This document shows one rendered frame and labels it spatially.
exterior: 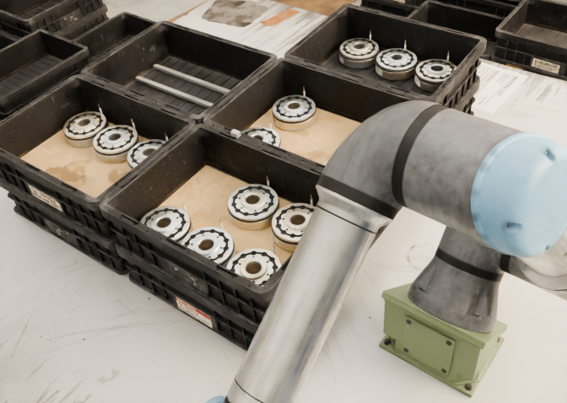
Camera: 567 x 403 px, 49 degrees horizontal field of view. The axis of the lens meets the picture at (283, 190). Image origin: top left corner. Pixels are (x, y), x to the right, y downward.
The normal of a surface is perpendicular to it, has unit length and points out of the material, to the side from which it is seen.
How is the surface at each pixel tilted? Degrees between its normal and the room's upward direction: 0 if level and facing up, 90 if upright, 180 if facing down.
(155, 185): 90
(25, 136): 90
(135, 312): 0
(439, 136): 23
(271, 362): 44
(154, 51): 90
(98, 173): 0
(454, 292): 33
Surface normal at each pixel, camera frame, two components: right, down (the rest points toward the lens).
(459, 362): -0.60, 0.58
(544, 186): 0.64, 0.32
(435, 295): -0.52, -0.38
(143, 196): 0.81, 0.35
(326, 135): -0.08, -0.73
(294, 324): -0.22, -0.06
